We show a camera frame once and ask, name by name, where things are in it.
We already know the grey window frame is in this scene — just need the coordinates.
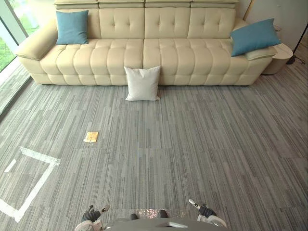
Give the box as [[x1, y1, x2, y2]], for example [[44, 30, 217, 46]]
[[0, 0, 30, 45]]

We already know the cream leather tufted sofa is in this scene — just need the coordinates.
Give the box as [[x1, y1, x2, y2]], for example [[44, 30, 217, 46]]
[[14, 0, 278, 87]]

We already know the wooden pole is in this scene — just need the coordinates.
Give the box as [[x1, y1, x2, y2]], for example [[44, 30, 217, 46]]
[[242, 0, 255, 20]]

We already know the cream round side table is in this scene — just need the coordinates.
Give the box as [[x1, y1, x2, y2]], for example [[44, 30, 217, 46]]
[[261, 42, 294, 75]]

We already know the square blue cushion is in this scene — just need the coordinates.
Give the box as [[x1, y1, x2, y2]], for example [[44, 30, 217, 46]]
[[55, 10, 90, 46], [230, 18, 282, 57]]

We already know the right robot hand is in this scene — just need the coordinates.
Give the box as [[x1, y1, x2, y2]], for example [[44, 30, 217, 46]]
[[188, 198, 217, 218]]

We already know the yellow paper packet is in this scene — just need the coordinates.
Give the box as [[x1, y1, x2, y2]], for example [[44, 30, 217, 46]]
[[83, 131, 100, 143]]

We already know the black stand with cable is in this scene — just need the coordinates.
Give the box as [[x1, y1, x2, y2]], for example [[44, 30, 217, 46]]
[[285, 24, 308, 65]]

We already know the white square cushion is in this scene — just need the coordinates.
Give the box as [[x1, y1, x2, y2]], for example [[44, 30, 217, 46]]
[[124, 65, 161, 102]]

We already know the grey robot torso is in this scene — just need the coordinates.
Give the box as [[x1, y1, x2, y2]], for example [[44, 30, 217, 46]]
[[104, 218, 217, 231]]

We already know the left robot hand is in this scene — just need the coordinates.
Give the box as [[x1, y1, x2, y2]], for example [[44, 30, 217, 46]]
[[81, 204, 110, 223]]

